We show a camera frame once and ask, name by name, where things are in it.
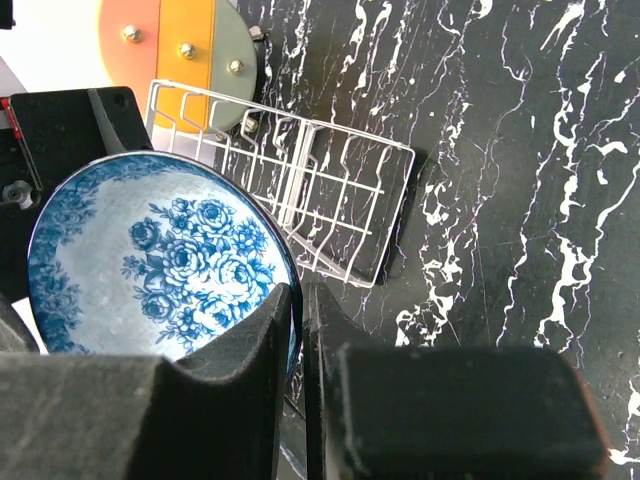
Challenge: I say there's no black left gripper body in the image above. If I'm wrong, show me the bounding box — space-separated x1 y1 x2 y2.
1 86 152 320

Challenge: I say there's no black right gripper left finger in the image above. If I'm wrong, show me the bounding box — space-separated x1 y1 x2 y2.
1 284 291 479

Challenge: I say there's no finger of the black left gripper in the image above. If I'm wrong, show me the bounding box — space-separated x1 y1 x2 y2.
0 295 39 353

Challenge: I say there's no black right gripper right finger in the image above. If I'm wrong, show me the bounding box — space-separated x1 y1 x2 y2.
303 282 609 479

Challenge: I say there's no blue rose pattern bowl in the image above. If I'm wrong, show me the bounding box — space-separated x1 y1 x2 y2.
27 151 302 368

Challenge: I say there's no white wire dish rack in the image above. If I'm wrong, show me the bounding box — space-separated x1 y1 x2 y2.
146 79 416 288

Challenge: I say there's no white cylinder with orange lid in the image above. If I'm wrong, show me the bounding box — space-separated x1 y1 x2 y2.
0 0 260 146

